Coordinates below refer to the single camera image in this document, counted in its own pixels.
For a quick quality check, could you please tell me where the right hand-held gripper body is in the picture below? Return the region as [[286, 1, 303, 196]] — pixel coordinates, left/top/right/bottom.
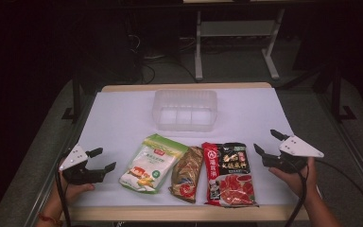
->
[[262, 135, 325, 175]]

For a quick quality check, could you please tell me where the brown food packet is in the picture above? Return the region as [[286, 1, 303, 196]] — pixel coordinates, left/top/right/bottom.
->
[[168, 146, 205, 204]]

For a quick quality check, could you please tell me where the white paper sheet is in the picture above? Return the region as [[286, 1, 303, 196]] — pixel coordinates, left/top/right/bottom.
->
[[71, 87, 301, 208]]

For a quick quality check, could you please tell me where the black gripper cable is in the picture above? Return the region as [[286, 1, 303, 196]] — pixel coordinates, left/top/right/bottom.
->
[[54, 150, 74, 227], [283, 162, 310, 227]]

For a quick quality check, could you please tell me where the red and black food packet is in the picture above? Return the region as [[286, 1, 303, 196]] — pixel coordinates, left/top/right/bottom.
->
[[200, 141, 260, 208]]

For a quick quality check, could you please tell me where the white metal desk frame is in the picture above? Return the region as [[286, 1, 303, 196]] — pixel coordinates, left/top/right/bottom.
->
[[194, 9, 286, 81]]

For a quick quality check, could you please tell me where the white and green food packet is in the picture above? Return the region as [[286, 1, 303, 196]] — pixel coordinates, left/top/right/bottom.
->
[[118, 133, 190, 195]]

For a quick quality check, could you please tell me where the person's right hand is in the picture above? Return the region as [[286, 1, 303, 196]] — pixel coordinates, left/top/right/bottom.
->
[[268, 156, 318, 199]]

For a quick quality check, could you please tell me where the black metal stand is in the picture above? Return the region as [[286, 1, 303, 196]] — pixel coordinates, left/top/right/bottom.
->
[[326, 65, 357, 123], [60, 71, 87, 125]]

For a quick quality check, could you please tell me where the wooden table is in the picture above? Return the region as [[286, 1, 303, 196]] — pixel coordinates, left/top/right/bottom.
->
[[60, 81, 310, 222]]

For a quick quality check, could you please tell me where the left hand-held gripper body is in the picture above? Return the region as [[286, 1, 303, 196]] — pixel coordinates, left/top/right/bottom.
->
[[59, 144, 109, 186]]

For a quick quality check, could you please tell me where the person's left hand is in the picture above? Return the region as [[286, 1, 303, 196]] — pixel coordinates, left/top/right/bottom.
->
[[56, 174, 96, 206]]

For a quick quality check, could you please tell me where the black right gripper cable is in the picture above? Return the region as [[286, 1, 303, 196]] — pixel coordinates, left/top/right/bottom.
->
[[283, 162, 310, 227]]

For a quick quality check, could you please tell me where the clear plastic container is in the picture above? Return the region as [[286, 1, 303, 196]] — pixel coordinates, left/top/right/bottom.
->
[[151, 89, 218, 133]]

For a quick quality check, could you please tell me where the red string bracelet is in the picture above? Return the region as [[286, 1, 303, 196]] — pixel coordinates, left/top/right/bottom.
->
[[37, 212, 64, 227]]

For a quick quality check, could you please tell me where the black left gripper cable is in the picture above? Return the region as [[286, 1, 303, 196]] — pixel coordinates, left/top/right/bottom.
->
[[54, 150, 74, 227]]

